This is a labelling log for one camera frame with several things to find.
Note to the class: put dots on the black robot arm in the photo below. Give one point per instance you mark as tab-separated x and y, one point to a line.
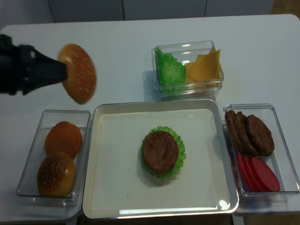
6	70

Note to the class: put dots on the plain bottom bun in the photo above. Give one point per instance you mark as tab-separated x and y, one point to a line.
64	137

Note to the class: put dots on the middle red tomato slice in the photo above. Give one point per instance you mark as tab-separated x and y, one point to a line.
252	181

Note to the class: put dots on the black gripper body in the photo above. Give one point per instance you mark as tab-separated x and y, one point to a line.
23	58

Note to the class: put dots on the brown patty on burger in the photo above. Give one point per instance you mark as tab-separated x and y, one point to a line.
160	152

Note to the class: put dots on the red tomato slice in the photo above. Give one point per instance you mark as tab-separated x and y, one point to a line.
252	181
244	171
264	176

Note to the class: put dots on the left brown patty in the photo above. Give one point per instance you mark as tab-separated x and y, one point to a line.
229	119

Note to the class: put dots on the back yellow cheese slice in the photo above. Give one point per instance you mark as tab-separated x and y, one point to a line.
215	52

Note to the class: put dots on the clear patty tomato container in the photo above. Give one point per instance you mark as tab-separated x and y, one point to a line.
279	161

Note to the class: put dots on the yellow cheese slice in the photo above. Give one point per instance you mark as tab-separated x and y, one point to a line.
215	52
205	68

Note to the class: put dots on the clear lettuce cheese container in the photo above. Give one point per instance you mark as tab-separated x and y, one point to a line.
186	53

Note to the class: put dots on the left red tomato slice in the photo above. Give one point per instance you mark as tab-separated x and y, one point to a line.
244	171

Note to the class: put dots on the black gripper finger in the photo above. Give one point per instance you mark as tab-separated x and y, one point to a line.
40	60
36	79

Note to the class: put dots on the middle brown patty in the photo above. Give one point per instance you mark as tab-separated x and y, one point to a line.
239	122

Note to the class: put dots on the right brown patty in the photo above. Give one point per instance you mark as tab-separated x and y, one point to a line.
259	135

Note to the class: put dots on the green lettuce in container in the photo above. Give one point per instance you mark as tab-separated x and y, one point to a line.
171	72

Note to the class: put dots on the white metal tray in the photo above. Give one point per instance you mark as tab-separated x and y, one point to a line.
118	186

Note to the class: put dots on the sesame bun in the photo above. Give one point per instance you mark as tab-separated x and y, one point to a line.
56	175
81	79

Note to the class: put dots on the clear bun container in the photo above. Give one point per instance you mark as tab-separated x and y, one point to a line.
27	189

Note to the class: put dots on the green lettuce on burger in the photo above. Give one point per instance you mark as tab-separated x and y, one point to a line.
181	156

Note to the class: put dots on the right red tomato slice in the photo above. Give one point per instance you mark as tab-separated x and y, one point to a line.
264	176

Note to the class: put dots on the front yellow cheese slice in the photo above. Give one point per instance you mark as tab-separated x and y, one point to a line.
205	68

